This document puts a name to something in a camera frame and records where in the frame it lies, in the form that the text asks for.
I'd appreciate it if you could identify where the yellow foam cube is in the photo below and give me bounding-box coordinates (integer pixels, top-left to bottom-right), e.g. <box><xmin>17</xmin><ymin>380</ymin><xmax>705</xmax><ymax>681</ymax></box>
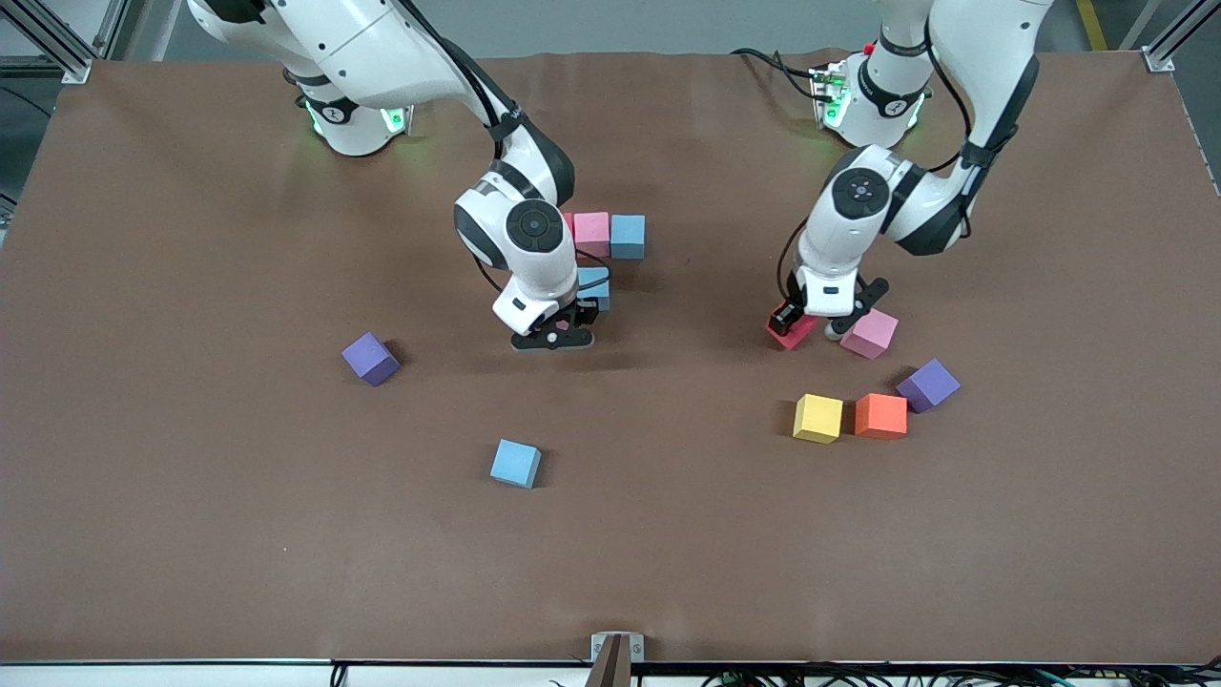
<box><xmin>793</xmin><ymin>393</ymin><xmax>845</xmax><ymax>446</ymax></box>

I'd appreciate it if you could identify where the orange foam cube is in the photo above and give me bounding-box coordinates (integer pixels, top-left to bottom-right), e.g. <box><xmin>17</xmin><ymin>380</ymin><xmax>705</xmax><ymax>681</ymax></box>
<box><xmin>854</xmin><ymin>392</ymin><xmax>909</xmax><ymax>441</ymax></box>

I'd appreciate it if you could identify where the purple foam cube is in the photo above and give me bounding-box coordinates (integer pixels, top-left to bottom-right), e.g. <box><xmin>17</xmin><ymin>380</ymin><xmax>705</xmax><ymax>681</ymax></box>
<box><xmin>896</xmin><ymin>358</ymin><xmax>962</xmax><ymax>414</ymax></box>
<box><xmin>341</xmin><ymin>331</ymin><xmax>402</xmax><ymax>387</ymax></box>

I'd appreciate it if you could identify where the brown table mat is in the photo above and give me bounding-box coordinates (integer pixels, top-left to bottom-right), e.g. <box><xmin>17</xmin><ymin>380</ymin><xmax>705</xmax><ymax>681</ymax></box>
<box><xmin>0</xmin><ymin>50</ymin><xmax>1221</xmax><ymax>664</ymax></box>

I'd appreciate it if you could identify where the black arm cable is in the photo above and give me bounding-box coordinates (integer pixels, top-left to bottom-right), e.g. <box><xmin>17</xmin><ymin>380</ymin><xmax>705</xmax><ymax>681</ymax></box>
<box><xmin>777</xmin><ymin>38</ymin><xmax>974</xmax><ymax>306</ymax></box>
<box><xmin>401</xmin><ymin>0</ymin><xmax>611</xmax><ymax>292</ymax></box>

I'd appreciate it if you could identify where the black base cable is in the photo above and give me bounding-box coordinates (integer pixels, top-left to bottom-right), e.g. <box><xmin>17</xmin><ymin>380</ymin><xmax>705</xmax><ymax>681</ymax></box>
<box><xmin>731</xmin><ymin>48</ymin><xmax>823</xmax><ymax>100</ymax></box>

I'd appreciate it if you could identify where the metal mount bracket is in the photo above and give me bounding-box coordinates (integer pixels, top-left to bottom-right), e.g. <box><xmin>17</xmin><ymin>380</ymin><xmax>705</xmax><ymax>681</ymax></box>
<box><xmin>590</xmin><ymin>632</ymin><xmax>646</xmax><ymax>687</ymax></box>

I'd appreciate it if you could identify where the aluminium frame post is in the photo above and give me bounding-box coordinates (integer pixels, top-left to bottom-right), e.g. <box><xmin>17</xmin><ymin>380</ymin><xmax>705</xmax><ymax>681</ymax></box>
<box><xmin>1121</xmin><ymin>0</ymin><xmax>1221</xmax><ymax>73</ymax></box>
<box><xmin>0</xmin><ymin>0</ymin><xmax>130</xmax><ymax>85</ymax></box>

